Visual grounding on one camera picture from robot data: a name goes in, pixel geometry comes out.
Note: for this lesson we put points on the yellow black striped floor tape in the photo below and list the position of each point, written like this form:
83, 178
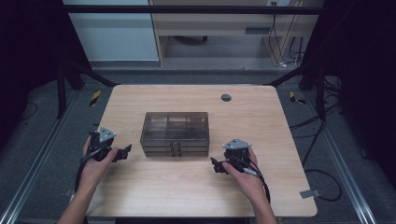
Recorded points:
295, 99

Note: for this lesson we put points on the light wooden desk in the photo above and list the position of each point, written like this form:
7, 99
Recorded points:
214, 23

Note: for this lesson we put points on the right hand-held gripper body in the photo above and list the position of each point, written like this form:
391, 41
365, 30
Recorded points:
236, 144

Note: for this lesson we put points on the silver floor rail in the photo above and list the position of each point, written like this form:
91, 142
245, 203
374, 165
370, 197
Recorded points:
345, 174
34, 171

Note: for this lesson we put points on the black horizontal frame bar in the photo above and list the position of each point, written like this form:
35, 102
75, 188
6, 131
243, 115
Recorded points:
186, 9

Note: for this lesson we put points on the dark curtain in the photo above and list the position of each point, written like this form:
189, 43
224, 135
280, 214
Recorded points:
367, 62
28, 46

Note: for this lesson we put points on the black metal stand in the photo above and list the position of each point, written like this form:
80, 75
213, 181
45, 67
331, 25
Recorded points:
61, 93
320, 93

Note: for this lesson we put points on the person's left hand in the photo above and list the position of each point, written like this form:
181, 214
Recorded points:
91, 172

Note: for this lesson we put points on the smoky transparent drawer box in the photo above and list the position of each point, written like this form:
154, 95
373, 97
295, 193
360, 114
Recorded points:
174, 127

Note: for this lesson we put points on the white cabinet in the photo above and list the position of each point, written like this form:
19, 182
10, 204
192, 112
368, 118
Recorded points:
115, 37

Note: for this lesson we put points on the grey round table grommet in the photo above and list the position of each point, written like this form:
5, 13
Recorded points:
226, 97

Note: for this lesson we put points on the grey clip on table edge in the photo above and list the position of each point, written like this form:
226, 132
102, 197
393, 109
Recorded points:
309, 193

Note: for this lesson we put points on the person's right hand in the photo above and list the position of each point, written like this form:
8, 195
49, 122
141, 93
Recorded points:
250, 183

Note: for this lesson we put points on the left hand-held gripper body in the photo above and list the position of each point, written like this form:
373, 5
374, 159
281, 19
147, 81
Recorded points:
106, 135

